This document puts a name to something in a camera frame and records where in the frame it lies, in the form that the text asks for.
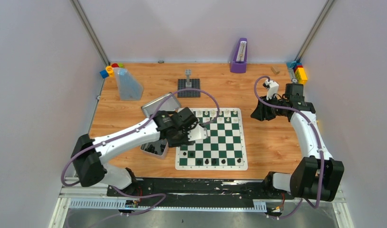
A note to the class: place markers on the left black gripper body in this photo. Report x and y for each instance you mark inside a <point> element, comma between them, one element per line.
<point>183,137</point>

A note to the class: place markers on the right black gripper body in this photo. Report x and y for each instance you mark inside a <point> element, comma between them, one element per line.
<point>275,111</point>

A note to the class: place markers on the metal tin with black pieces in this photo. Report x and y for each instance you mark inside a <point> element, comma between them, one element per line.
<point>157,149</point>

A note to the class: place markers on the green white chess mat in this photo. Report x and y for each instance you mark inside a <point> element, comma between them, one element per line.
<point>225,141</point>

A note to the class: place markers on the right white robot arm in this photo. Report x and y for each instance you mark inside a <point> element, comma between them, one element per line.
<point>318,175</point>

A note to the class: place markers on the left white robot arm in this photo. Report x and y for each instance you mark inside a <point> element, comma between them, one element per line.
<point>91,156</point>

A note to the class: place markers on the metal tin lid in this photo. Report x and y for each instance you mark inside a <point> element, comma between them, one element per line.
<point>167,102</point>

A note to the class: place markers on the small wooden block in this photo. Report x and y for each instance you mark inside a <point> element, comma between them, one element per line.
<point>275,70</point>

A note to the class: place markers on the purple metronome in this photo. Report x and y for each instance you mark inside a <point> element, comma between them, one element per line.
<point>238,61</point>

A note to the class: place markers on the yellow toy block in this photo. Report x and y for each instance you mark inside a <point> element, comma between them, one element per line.
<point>301,76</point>

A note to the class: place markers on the dark grey lego baseplate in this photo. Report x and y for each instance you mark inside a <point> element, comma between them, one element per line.
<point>194,84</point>

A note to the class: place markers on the grey lego tower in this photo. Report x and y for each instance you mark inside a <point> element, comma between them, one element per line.
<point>188,83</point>

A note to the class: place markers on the translucent blue plastic container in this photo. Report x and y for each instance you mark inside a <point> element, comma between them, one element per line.
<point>129,88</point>

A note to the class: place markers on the colourful toy blocks left corner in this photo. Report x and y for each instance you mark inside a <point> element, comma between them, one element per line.
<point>110,71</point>

